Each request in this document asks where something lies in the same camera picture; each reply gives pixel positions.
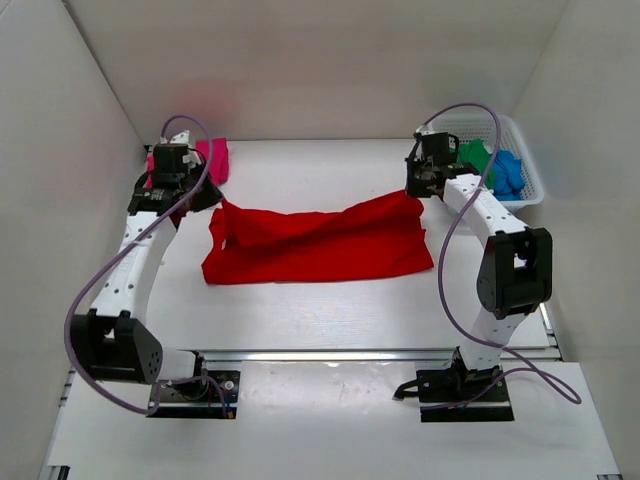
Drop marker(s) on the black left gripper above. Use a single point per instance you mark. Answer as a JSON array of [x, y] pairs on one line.
[[213, 194]]

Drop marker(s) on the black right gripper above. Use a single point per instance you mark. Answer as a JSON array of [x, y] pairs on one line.
[[413, 164]]

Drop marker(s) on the red t-shirt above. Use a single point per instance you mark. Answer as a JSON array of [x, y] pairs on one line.
[[379, 238]]

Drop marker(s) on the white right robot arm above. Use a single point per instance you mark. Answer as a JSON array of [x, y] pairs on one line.
[[515, 274]]

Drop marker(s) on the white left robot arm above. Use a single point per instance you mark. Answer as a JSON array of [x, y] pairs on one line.
[[111, 340]]

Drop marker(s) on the crumpled green t-shirt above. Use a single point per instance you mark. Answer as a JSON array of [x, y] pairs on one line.
[[475, 153]]

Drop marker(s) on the folded pink t-shirt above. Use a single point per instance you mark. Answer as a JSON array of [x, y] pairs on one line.
[[217, 160]]

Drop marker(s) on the white plastic mesh basket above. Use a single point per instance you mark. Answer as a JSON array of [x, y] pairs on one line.
[[468, 126]]

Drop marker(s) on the crumpled blue t-shirt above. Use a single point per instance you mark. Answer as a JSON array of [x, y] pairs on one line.
[[508, 181]]

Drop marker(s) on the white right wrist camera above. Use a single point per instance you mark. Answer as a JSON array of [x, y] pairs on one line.
[[424, 130]]

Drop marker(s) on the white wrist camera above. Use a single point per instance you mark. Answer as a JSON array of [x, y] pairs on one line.
[[184, 137], [424, 130]]

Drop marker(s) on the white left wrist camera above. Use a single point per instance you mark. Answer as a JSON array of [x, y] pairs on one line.
[[184, 137]]

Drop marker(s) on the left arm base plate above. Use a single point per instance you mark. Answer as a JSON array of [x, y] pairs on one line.
[[201, 400]]

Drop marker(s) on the aluminium table edge rail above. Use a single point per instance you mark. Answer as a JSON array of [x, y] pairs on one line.
[[331, 356]]

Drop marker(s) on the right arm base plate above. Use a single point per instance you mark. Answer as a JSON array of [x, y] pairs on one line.
[[443, 399]]

